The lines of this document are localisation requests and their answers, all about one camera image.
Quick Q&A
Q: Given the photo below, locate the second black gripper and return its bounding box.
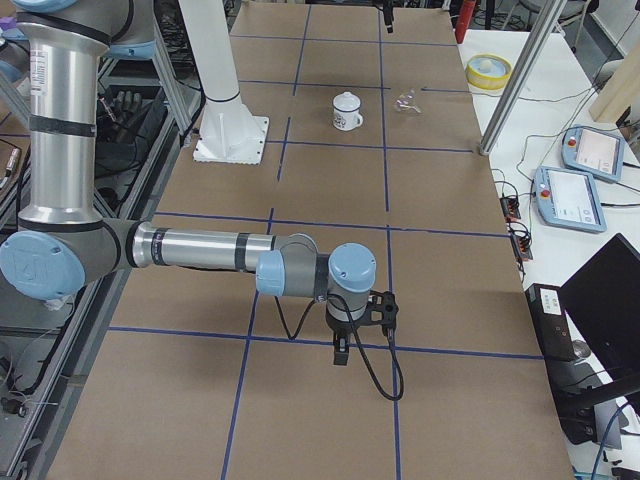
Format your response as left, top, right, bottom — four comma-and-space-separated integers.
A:
325, 314, 353, 366

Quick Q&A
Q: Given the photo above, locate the clear plastic funnel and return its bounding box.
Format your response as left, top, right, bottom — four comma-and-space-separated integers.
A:
394, 89, 422, 114

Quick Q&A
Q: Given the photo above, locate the white ceramic lid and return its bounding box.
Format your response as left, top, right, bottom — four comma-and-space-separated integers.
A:
333, 91, 361, 112

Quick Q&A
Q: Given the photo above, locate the red cylinder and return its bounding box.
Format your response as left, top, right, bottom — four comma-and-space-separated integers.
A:
454, 0, 476, 44

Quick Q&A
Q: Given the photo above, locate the white enamel mug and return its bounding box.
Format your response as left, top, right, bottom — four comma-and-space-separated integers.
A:
333, 107, 363, 131

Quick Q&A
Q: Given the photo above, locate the yellow tape roll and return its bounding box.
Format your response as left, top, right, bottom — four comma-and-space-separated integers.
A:
465, 54, 513, 91

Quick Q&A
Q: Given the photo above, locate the near orange connector block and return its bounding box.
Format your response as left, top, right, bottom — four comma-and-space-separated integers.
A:
510, 232, 533, 262

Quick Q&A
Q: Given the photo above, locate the orange connector block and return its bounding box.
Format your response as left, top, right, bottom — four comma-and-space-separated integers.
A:
510, 232, 533, 262
500, 196, 521, 221

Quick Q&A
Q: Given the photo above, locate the black desktop box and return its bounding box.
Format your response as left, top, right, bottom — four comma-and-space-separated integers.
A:
525, 283, 579, 362

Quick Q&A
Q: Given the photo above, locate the far orange connector block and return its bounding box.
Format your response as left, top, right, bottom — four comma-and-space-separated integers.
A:
500, 196, 521, 221

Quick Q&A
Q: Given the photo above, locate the wooden beam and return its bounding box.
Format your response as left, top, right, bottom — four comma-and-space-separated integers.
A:
589, 44, 640, 123

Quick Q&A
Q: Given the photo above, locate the far teach pendant tablet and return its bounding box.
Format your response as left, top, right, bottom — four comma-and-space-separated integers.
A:
561, 125, 623, 183

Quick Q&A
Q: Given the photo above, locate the teach pendant tablet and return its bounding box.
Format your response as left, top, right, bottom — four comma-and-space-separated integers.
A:
561, 125, 623, 183
533, 166, 607, 233

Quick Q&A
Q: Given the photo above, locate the near teach pendant tablet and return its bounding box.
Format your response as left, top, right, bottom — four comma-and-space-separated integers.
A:
533, 166, 607, 233

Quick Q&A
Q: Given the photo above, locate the black laptop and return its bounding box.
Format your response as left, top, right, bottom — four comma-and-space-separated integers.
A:
559, 233, 639, 379

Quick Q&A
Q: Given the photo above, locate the aluminium frame post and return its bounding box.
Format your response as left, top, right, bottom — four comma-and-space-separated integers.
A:
478, 0, 567, 156

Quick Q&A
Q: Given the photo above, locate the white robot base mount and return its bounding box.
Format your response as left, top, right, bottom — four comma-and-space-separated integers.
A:
179, 0, 269, 165

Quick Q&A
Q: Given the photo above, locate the aluminium side frame rack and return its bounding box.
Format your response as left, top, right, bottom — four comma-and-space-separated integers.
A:
1, 1, 200, 479

